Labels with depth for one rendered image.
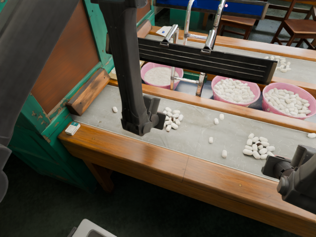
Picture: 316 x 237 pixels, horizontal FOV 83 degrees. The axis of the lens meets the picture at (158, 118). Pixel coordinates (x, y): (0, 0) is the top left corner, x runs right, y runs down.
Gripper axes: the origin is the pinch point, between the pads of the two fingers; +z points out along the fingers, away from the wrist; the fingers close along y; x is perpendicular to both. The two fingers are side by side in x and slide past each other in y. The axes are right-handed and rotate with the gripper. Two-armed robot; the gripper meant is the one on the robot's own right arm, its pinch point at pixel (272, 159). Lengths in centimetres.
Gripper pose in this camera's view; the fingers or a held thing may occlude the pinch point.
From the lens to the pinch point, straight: 76.3
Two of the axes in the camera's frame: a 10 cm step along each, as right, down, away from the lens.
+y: -9.4, -2.6, 2.0
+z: 2.4, -1.4, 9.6
